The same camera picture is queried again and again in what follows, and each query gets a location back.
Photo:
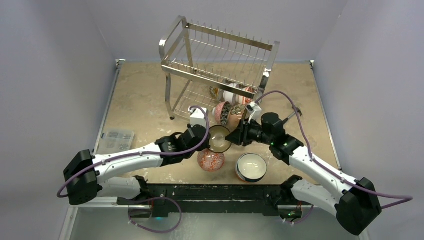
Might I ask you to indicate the black leaf patterned bowl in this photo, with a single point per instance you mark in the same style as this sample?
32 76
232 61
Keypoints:
221 113

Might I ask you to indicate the brown glazed bowl stack top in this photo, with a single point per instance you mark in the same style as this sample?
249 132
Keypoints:
236 115

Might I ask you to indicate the steel two-tier dish rack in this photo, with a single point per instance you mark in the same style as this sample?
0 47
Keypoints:
195 57

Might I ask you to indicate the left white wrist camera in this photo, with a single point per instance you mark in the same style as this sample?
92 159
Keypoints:
196 117

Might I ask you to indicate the white blue-rimmed bowl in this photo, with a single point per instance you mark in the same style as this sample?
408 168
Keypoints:
251 168

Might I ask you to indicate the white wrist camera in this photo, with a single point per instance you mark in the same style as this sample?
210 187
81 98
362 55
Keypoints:
196 117
254 111

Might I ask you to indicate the small black hammer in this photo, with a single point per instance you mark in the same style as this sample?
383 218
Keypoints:
296 110

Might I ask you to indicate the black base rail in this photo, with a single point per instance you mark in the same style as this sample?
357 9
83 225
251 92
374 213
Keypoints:
161 199

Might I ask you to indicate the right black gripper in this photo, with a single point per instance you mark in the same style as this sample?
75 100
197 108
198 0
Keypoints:
245 133

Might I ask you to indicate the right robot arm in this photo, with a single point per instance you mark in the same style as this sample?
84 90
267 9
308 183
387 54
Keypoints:
343 196

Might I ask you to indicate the red geometric patterned bowl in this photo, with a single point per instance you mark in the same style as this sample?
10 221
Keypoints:
210 161

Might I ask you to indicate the aluminium frame rail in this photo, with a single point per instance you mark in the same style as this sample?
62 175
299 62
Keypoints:
192 193

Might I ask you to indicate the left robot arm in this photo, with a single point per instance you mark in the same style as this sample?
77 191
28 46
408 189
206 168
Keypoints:
85 172

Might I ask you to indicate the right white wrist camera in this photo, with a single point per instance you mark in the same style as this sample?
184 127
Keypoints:
254 111

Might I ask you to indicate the clear plastic screw box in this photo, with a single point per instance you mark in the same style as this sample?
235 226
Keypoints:
115 140

